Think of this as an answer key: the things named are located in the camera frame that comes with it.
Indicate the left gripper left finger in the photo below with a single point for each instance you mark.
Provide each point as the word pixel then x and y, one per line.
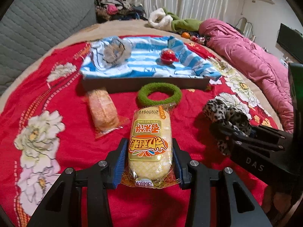
pixel 61 206

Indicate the pink quilted duvet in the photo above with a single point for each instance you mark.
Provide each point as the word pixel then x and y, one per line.
pixel 260 67

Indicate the red patterned small item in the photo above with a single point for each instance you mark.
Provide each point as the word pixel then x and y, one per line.
pixel 199 40

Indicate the grey scrunchie in bag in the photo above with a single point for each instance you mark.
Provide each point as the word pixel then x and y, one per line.
pixel 116 52

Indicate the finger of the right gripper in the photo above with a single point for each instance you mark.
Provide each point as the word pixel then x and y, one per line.
pixel 231 136
pixel 260 132

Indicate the green white fleece garment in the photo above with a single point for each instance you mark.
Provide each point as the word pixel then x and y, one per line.
pixel 162 20

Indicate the grey quilted headboard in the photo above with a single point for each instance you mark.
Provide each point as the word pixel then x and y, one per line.
pixel 30 28

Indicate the yellow rice cracker packet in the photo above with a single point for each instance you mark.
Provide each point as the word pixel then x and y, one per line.
pixel 150 149

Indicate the orange fruit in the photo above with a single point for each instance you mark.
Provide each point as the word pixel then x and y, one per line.
pixel 185 35

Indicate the leopard print scrunchie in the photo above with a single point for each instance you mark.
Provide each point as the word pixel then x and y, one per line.
pixel 225 120

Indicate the blue striped cloth tray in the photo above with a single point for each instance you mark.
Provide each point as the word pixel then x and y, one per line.
pixel 145 61

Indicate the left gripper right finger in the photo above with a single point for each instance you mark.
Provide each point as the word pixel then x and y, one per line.
pixel 218 198

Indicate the orange cracker packet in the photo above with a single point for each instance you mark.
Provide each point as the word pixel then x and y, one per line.
pixel 104 113

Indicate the red round toy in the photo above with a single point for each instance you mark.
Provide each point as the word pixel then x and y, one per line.
pixel 168 56

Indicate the red floral blanket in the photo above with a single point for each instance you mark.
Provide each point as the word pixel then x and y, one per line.
pixel 46 127

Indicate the pile of clothes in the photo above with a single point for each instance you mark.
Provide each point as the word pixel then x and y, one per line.
pixel 121 10

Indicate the black monitor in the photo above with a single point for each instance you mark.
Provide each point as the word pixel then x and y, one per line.
pixel 291 40

